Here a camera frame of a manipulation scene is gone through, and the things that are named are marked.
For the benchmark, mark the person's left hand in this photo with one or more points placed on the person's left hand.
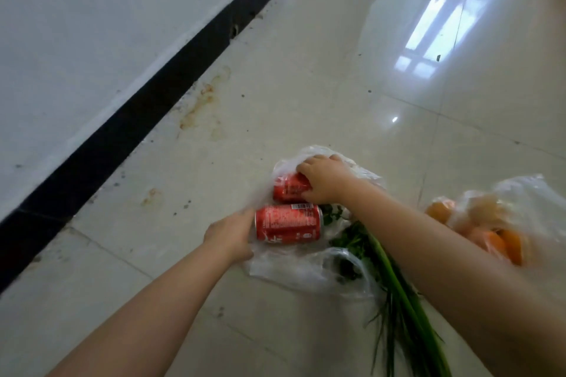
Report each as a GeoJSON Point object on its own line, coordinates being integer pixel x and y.
{"type": "Point", "coordinates": [227, 235]}

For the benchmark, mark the person's right hand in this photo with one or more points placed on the person's right hand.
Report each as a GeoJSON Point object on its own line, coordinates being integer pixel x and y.
{"type": "Point", "coordinates": [329, 180]}

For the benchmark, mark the person's right fingers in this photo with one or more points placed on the person's right fingers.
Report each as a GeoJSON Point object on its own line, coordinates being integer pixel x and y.
{"type": "Point", "coordinates": [316, 165]}

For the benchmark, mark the person's left fingers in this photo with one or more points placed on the person's left fingers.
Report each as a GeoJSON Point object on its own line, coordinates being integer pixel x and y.
{"type": "Point", "coordinates": [248, 224]}

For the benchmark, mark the red soda can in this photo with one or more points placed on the red soda can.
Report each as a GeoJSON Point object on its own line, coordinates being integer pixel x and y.
{"type": "Point", "coordinates": [287, 189]}
{"type": "Point", "coordinates": [289, 223]}

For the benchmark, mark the person's right forearm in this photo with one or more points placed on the person's right forearm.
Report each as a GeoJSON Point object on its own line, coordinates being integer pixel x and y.
{"type": "Point", "coordinates": [455, 275]}

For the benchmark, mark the person's left forearm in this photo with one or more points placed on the person's left forearm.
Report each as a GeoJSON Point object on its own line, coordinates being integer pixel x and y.
{"type": "Point", "coordinates": [150, 323]}

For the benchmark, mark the black baseboard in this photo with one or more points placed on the black baseboard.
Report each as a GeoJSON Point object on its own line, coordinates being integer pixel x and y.
{"type": "Point", "coordinates": [132, 120]}

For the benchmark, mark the bunch of green onions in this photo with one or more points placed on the bunch of green onions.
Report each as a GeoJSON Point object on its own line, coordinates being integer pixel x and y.
{"type": "Point", "coordinates": [404, 306]}

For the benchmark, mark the pale orange fruit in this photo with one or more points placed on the pale orange fruit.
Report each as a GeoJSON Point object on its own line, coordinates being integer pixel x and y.
{"type": "Point", "coordinates": [484, 211]}

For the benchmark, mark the clear plastic fruit bag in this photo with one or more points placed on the clear plastic fruit bag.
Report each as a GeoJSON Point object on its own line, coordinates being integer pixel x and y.
{"type": "Point", "coordinates": [530, 209]}

